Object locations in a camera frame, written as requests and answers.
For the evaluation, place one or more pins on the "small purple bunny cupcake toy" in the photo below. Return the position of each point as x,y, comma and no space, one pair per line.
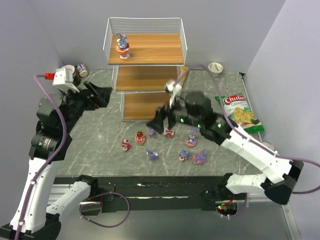
183,155

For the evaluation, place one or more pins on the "dark paper cup white lid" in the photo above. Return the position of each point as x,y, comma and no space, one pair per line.
76,76

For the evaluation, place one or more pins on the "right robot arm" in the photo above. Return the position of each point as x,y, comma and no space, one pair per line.
278,176

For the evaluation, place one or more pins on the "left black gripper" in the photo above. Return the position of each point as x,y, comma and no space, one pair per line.
88,94

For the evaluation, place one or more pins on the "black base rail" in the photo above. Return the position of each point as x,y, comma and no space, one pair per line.
150,193

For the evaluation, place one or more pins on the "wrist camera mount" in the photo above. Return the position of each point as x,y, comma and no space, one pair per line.
174,90
62,79

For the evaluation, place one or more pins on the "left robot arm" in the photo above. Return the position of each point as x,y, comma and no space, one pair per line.
57,114

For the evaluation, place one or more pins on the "purple bunny candle donut toy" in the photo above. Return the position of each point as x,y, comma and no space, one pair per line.
200,157

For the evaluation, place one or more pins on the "purple bunny on pink donut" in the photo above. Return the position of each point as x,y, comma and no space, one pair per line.
191,140

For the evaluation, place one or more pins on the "blue white small can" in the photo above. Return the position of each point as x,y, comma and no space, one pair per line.
81,70

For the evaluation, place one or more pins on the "tin can orange label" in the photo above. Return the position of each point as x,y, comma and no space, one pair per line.
268,145

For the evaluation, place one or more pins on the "pink bear roll cake toy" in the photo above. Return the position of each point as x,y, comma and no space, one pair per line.
126,145

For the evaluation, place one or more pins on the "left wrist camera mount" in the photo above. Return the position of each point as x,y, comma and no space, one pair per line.
62,79

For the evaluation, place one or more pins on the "white wire wooden shelf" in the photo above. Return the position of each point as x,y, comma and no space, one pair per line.
157,48

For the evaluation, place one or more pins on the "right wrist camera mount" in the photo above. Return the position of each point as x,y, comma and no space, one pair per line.
174,90

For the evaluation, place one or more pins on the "purple bunny red bow toy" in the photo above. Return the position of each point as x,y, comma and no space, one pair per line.
151,132

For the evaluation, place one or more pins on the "yellow snack packet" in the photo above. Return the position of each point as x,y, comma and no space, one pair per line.
183,74

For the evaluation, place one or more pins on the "strawberry cake slice toy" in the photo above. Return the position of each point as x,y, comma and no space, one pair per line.
168,132

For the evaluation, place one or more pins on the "white yogurt cup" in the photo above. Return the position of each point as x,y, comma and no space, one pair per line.
216,68

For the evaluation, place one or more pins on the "pink bear strawberry donut toy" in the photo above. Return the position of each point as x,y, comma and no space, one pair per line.
140,138

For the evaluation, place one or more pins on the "green chips bag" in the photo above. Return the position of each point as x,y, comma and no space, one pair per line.
238,110

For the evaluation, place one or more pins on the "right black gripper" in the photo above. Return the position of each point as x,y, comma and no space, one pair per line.
171,113

